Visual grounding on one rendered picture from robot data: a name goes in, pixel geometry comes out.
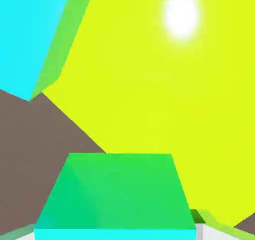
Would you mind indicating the small cyan cube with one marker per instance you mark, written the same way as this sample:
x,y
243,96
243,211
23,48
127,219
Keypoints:
x,y
27,36
119,194

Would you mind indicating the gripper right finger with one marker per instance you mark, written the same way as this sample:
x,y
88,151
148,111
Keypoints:
x,y
211,232

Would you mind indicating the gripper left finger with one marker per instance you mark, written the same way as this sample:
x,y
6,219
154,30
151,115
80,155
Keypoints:
x,y
22,234

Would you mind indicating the large yellow box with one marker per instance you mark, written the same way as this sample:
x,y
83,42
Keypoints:
x,y
151,96

